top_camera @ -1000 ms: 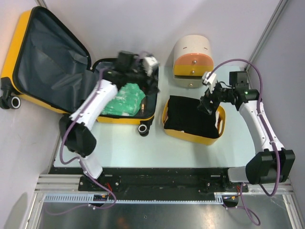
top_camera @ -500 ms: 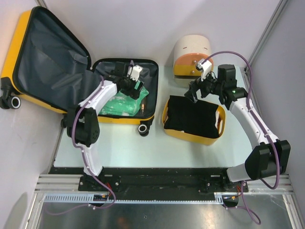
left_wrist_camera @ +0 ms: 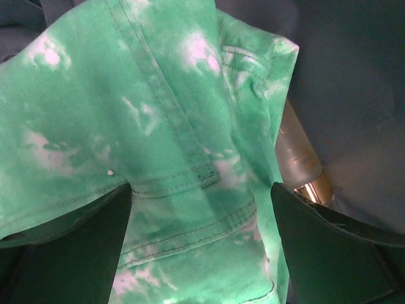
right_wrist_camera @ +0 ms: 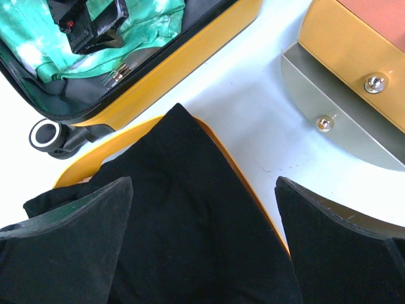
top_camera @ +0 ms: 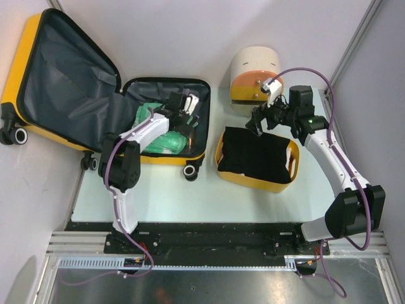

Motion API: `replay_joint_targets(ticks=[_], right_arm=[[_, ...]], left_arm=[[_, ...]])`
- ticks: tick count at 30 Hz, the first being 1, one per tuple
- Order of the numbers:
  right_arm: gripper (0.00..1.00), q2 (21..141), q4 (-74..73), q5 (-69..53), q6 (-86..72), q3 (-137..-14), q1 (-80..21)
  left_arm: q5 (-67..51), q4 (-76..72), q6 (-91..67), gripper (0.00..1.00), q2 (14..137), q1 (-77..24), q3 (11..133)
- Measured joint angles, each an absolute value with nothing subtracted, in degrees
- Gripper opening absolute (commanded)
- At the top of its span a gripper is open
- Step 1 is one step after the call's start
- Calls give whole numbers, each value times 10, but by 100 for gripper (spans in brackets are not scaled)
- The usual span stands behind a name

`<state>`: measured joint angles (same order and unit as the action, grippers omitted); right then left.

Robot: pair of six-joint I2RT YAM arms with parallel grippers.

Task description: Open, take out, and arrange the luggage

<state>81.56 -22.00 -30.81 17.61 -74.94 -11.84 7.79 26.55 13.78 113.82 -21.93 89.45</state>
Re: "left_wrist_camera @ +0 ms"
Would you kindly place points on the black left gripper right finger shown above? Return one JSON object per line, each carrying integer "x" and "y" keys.
{"x": 333, "y": 258}

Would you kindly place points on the frosted gold spray bottle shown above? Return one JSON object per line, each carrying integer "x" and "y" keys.
{"x": 300, "y": 167}

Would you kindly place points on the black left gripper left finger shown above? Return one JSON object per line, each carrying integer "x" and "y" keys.
{"x": 71, "y": 259}

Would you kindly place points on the green white packet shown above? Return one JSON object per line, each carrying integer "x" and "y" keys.
{"x": 179, "y": 101}

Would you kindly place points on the yellow Pikachu suitcase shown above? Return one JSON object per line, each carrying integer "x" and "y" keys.
{"x": 347, "y": 88}

